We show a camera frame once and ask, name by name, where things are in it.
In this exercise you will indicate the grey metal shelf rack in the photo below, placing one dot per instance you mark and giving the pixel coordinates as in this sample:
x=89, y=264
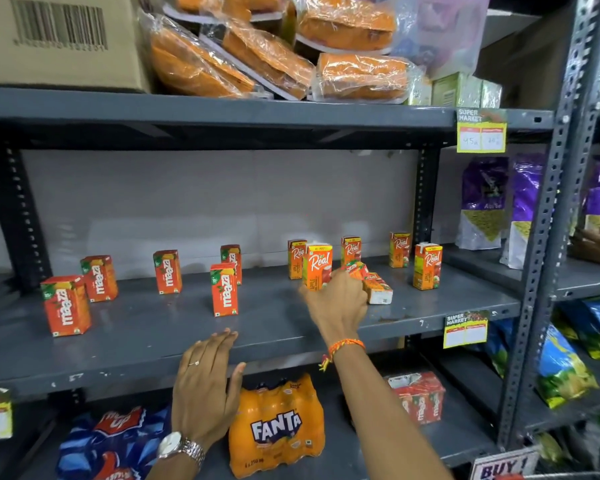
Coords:
x=570, y=279
x=140, y=324

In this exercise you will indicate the person's left forearm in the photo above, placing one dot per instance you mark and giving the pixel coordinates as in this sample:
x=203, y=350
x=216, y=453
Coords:
x=172, y=469

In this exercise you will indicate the plain brown cardboard box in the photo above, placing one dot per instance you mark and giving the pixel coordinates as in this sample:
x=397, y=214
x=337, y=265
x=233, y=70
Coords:
x=525, y=74

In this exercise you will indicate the red mango drink carton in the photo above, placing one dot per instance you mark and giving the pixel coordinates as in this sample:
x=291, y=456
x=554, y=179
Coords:
x=66, y=307
x=99, y=278
x=232, y=255
x=224, y=290
x=167, y=272

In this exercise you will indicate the person's left middle finger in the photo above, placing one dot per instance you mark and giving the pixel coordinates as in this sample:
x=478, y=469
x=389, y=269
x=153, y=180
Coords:
x=219, y=350

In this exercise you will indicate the person's right hand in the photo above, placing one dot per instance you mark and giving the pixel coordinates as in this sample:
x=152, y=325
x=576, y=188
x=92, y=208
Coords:
x=335, y=309

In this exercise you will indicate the cardboard box with barcode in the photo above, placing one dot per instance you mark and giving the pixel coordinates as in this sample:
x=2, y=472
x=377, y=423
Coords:
x=55, y=44

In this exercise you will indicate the person's left thumb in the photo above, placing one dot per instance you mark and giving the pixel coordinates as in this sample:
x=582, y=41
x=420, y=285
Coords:
x=237, y=387

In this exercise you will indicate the person's left little finger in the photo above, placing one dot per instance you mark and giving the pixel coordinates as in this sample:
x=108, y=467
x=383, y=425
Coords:
x=185, y=364

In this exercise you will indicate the blue soda bottle pack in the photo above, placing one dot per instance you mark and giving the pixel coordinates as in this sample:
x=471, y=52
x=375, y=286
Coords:
x=112, y=444

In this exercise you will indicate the person's left hand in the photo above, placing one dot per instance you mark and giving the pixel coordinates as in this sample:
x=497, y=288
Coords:
x=202, y=394

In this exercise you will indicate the orange cake packet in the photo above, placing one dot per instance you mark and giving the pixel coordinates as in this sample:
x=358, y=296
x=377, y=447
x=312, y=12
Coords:
x=267, y=59
x=195, y=64
x=362, y=77
x=347, y=22
x=230, y=2

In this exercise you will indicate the clear plastic bag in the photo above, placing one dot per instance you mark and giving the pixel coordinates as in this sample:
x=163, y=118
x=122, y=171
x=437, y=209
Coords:
x=445, y=34

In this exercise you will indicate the green white box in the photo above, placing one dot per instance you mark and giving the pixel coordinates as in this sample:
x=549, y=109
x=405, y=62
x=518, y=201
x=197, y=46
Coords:
x=492, y=94
x=421, y=92
x=455, y=89

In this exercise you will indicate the silver wrist watch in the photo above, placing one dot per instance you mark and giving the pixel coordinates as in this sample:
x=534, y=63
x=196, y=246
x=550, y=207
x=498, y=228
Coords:
x=180, y=446

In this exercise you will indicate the white offer sign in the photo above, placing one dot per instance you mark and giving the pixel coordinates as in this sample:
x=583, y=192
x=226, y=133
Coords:
x=505, y=467

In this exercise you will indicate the orange soda bottle pack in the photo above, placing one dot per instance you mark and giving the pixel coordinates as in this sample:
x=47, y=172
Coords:
x=277, y=427

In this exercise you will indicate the row of orange cartons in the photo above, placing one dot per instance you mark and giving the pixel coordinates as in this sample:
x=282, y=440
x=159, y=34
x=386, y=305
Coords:
x=317, y=267

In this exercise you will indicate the orange juice carton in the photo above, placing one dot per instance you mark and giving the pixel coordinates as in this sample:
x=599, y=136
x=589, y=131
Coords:
x=357, y=269

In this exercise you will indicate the person's right thumb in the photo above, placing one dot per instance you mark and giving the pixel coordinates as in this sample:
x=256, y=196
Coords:
x=308, y=297

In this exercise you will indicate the person's right forearm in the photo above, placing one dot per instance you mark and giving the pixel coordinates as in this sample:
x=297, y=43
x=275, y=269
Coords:
x=385, y=419

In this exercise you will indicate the wrapped red carton pack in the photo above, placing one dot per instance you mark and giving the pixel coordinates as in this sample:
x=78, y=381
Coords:
x=420, y=397

